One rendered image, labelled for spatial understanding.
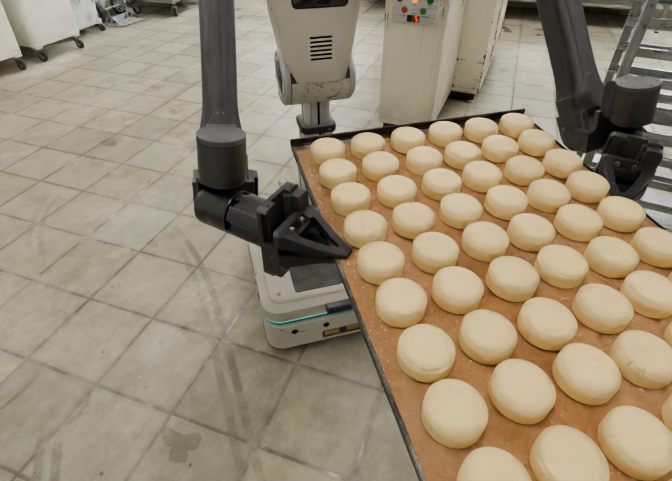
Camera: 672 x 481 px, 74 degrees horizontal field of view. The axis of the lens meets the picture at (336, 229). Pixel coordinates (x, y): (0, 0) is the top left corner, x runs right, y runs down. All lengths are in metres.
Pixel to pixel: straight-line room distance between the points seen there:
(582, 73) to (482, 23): 2.51
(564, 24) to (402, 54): 1.94
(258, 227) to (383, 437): 1.08
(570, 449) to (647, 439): 0.06
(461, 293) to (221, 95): 0.40
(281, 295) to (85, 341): 0.78
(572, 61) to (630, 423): 0.58
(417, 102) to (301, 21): 1.66
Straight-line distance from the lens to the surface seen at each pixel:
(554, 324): 0.46
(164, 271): 2.05
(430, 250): 0.49
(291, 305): 1.46
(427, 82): 2.76
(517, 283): 0.48
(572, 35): 0.86
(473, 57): 3.41
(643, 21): 1.80
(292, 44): 1.26
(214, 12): 0.67
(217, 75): 0.64
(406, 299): 0.44
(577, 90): 0.85
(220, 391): 1.60
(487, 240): 0.52
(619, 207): 0.64
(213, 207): 0.56
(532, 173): 0.65
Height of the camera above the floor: 1.33
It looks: 39 degrees down
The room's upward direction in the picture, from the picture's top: straight up
